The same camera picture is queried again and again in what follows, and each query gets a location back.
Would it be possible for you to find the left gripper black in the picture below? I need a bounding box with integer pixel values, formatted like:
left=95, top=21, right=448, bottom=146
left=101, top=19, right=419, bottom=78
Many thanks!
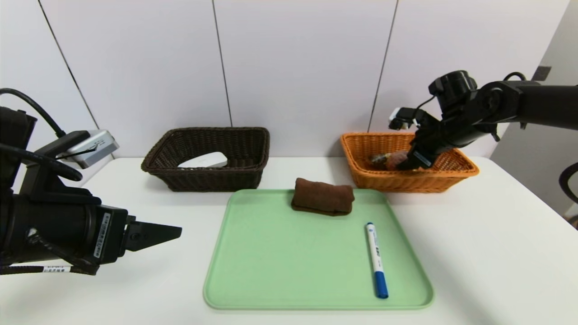
left=11, top=195, right=183, bottom=267

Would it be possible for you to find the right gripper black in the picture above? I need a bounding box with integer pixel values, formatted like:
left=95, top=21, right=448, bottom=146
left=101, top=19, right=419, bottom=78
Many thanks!
left=397, top=121, right=452, bottom=171

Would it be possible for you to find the cream puff bread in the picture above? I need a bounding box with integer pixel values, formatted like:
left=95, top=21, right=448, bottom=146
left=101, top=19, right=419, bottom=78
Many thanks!
left=389, top=150, right=412, bottom=171

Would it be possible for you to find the chocolate pack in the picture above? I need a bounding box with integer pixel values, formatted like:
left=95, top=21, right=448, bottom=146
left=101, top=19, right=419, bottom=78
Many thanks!
left=369, top=153, right=396, bottom=171

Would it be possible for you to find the brown towel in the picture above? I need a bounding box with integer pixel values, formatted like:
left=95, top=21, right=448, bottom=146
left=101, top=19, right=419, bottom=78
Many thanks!
left=291, top=178, right=355, bottom=216

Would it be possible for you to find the white pencil case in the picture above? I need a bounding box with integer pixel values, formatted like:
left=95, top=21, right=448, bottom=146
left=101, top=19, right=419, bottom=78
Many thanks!
left=177, top=152, right=228, bottom=169

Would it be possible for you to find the white marker blue cap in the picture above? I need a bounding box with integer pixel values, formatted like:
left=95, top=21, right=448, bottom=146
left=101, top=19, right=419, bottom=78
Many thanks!
left=365, top=222, right=389, bottom=299

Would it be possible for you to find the orange wicker basket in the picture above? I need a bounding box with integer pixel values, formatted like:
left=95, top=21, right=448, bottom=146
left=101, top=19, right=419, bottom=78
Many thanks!
left=340, top=132, right=479, bottom=194

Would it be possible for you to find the dark brown wicker basket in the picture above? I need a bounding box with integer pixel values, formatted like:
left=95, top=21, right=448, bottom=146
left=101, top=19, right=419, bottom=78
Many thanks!
left=141, top=127, right=270, bottom=192

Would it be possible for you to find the light green plastic tray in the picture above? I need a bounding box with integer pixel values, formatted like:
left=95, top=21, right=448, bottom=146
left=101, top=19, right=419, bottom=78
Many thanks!
left=203, top=189, right=434, bottom=310

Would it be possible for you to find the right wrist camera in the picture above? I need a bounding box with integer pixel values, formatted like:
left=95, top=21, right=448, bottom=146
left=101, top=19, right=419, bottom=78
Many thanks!
left=389, top=107, right=427, bottom=131

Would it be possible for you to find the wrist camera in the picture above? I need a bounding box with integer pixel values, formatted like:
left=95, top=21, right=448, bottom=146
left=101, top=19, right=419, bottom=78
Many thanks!
left=36, top=130, right=119, bottom=170
left=389, top=107, right=427, bottom=131

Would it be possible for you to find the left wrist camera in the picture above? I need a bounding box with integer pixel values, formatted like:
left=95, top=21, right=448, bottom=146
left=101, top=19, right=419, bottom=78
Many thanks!
left=36, top=130, right=119, bottom=170

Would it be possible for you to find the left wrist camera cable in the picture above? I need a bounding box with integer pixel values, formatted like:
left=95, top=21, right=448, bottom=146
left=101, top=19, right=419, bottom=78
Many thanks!
left=0, top=88, right=67, bottom=139

